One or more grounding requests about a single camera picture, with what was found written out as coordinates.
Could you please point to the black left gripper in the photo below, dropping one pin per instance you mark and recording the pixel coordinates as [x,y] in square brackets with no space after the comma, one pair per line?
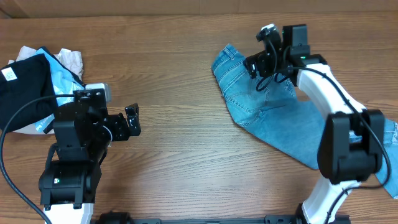
[122,132]

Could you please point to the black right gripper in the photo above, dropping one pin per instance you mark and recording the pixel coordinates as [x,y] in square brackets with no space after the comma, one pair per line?
[259,61]

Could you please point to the light blue denim jeans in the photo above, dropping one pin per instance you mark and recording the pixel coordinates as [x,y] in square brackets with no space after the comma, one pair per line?
[274,115]

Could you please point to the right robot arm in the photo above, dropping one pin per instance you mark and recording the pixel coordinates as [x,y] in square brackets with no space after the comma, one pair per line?
[351,146]

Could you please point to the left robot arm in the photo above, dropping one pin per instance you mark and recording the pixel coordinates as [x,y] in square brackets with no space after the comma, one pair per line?
[84,130]

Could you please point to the light blue printed shirt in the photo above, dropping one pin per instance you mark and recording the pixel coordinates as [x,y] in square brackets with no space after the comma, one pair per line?
[64,82]

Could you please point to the beige folded garment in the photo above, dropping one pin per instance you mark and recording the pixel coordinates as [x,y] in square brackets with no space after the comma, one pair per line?
[72,60]

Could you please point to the black folded shirt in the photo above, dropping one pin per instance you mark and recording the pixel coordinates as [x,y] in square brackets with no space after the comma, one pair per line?
[22,82]

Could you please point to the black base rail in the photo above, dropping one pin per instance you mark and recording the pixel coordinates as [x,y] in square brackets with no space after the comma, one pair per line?
[125,218]

